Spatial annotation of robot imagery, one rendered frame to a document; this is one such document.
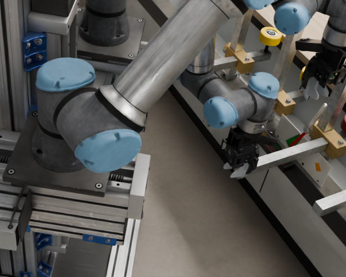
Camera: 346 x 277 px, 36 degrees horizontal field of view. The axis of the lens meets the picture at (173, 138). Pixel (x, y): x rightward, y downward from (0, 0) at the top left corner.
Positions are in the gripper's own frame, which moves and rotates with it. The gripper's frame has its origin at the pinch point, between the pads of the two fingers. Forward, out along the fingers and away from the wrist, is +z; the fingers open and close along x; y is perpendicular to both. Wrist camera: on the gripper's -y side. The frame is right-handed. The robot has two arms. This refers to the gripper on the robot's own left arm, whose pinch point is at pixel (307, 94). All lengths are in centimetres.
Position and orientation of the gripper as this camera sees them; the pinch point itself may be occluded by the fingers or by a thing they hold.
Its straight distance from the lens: 158.9
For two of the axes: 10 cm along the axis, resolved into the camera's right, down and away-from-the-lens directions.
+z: -1.4, 7.1, 6.9
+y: 4.7, 6.6, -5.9
